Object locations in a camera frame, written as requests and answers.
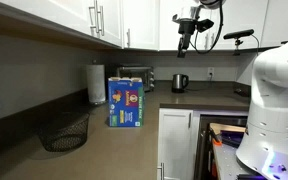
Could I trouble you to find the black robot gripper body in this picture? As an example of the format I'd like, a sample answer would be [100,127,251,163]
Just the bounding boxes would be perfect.
[172,5,201,39]

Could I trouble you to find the black wire mesh basket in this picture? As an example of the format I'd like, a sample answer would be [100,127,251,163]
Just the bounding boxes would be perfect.
[37,112,90,152]

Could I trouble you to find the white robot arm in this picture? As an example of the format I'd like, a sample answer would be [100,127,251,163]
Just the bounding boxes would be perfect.
[236,42,288,180]

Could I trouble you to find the silver toaster oven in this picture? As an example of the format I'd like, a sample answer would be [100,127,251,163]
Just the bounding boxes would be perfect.
[117,66,155,92]

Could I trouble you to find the white upper cabinets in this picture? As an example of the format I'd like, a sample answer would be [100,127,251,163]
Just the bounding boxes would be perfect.
[0,0,288,50]

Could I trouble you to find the blue snack cracker box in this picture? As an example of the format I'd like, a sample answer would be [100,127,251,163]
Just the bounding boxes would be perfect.
[108,77,145,127]

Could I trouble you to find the white lower cabinet door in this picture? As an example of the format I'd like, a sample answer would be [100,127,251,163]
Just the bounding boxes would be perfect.
[158,108,193,180]

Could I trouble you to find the white paper towel roll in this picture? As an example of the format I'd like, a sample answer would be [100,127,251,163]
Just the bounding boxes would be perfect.
[86,60,106,104]

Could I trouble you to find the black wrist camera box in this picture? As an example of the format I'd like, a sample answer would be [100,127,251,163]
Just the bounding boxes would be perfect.
[197,19,214,33]

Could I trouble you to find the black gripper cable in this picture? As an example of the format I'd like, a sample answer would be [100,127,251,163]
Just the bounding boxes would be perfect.
[189,0,226,55]

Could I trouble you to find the black camera on stand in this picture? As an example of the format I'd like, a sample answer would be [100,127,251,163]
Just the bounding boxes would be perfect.
[223,29,254,56]

